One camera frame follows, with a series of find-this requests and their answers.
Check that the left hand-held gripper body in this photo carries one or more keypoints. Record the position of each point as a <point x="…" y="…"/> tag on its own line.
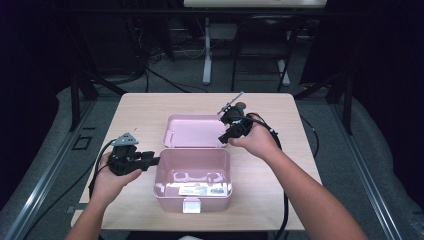
<point x="123" y="163"/>

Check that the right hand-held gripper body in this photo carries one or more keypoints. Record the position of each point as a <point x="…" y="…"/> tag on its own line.
<point x="240" y="125"/>

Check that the person's right hand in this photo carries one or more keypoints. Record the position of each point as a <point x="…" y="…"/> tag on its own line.
<point x="260" y="141"/>

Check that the person's left hand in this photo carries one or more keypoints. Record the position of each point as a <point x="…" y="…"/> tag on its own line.
<point x="108" y="185"/>

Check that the black floor outlet plate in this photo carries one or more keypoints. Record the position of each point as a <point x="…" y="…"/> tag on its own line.
<point x="82" y="142"/>

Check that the grey tape strip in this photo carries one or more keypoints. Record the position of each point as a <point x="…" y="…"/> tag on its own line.
<point x="71" y="209"/>

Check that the person's dark clothing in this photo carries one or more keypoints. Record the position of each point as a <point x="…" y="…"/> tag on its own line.
<point x="160" y="236"/>

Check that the white desk leg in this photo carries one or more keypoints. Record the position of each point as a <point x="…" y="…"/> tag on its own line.
<point x="207" y="56"/>

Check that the black chair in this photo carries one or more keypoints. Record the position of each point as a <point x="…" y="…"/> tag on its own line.
<point x="263" y="36"/>

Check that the white desk top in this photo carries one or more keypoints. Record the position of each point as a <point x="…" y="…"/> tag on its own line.
<point x="253" y="3"/>

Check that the black metal frame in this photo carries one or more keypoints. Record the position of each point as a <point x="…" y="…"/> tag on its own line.
<point x="348" y="106"/>
<point x="75" y="100"/>

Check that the grey metal floor rail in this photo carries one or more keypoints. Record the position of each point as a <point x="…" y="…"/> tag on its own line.
<point x="366" y="180"/>
<point x="43" y="180"/>

